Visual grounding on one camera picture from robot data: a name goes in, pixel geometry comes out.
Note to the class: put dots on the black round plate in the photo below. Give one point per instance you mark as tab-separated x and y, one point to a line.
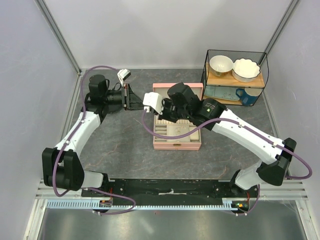
111	108

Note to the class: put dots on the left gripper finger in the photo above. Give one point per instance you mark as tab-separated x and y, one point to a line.
133	98
135	106

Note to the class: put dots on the white round bowl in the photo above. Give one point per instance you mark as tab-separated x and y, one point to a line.
220	65

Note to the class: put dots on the black wire shelf rack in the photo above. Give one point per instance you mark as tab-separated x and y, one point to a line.
261	58

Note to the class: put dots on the blue slotted cable duct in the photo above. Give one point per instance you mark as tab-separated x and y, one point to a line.
95	204

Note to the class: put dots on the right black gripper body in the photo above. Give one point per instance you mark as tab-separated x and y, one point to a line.
170	112

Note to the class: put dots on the white scalloped bowl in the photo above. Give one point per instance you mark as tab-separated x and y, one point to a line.
245	70

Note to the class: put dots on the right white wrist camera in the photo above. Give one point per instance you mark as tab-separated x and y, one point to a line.
153	101

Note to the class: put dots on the light blue tray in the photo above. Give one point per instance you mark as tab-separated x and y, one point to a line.
221	92

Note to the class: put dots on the dark blue mug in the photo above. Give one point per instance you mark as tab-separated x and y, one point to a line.
248	96

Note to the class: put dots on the pink jewelry box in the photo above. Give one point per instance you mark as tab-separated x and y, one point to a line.
191	142

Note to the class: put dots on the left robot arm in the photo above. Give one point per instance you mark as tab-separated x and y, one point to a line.
61	165

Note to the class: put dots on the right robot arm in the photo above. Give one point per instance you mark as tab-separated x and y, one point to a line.
274	153

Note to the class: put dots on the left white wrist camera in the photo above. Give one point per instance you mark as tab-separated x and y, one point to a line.
122	75

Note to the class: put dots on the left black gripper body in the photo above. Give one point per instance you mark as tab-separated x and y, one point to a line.
126	96

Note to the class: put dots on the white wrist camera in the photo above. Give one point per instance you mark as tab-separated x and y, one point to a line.
153	101
122	75

